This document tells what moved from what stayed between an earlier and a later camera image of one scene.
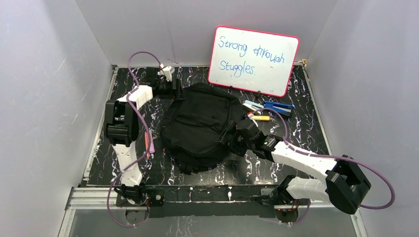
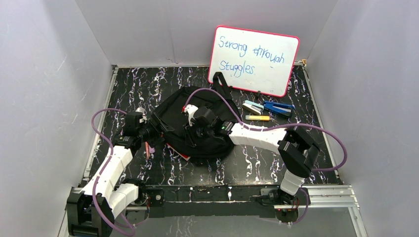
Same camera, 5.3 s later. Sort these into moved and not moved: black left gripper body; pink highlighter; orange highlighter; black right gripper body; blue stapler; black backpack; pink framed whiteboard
Moved: black right gripper body; black backpack; black left gripper body
Not moved: orange highlighter; pink framed whiteboard; blue stapler; pink highlighter
